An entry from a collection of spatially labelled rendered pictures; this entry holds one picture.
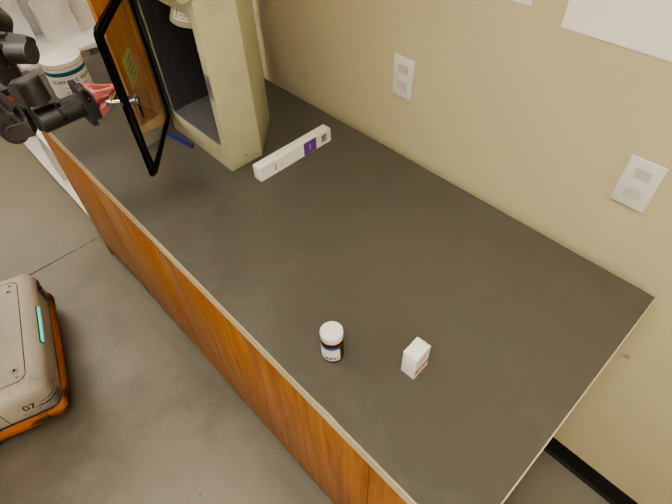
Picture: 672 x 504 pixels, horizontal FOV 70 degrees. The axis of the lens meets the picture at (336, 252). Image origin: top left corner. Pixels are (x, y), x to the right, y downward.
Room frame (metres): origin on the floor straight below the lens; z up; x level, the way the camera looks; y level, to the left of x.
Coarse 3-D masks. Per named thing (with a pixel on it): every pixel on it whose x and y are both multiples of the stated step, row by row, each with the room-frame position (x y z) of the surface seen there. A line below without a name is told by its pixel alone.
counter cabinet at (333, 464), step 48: (48, 144) 1.68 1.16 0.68; (96, 192) 1.33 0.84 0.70; (144, 240) 1.06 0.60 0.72; (192, 288) 0.85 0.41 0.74; (192, 336) 1.04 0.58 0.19; (240, 336) 0.67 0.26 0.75; (240, 384) 0.78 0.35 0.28; (288, 384) 0.53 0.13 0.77; (288, 432) 0.58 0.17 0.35; (336, 432) 0.41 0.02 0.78; (336, 480) 0.42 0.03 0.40
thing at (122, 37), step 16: (112, 0) 1.20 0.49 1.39; (128, 0) 1.31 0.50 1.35; (128, 16) 1.27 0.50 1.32; (96, 32) 1.04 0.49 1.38; (112, 32) 1.13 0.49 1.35; (128, 32) 1.23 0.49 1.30; (112, 48) 1.09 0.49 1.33; (128, 48) 1.19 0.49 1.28; (144, 48) 1.31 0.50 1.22; (128, 64) 1.15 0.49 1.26; (144, 64) 1.27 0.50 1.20; (112, 80) 1.04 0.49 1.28; (128, 80) 1.12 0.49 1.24; (144, 80) 1.23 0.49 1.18; (128, 96) 1.08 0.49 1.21; (144, 96) 1.18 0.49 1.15; (160, 96) 1.31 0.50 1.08; (144, 112) 1.14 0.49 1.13; (160, 112) 1.26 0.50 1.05; (144, 128) 1.10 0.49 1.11; (160, 128) 1.22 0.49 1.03; (144, 160) 1.04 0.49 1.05
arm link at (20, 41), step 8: (0, 32) 1.24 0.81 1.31; (8, 40) 1.23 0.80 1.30; (16, 40) 1.23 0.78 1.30; (24, 40) 1.23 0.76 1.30; (32, 40) 1.25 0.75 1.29; (8, 48) 1.21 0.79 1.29; (16, 48) 1.21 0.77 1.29; (24, 48) 1.21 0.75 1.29; (32, 48) 1.23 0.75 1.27; (8, 56) 1.20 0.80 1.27; (16, 56) 1.20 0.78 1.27; (24, 56) 1.20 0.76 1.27; (32, 56) 1.22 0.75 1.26; (32, 64) 1.21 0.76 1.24
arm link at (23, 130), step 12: (12, 84) 1.01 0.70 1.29; (24, 84) 1.01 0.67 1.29; (36, 84) 1.02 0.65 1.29; (12, 96) 1.00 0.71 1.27; (24, 96) 1.01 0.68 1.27; (36, 96) 1.01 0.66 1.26; (48, 96) 1.03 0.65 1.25; (24, 108) 1.01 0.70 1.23; (24, 120) 0.98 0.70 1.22; (12, 132) 0.96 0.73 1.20; (24, 132) 0.97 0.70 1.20; (36, 132) 0.99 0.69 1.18
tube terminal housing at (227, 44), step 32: (160, 0) 1.23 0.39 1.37; (192, 0) 1.12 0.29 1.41; (224, 0) 1.17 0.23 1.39; (224, 32) 1.16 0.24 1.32; (256, 32) 1.38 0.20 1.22; (224, 64) 1.15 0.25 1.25; (256, 64) 1.31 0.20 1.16; (224, 96) 1.13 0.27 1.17; (256, 96) 1.24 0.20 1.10; (192, 128) 1.26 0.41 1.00; (224, 128) 1.12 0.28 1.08; (256, 128) 1.19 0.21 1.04; (224, 160) 1.14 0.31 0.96
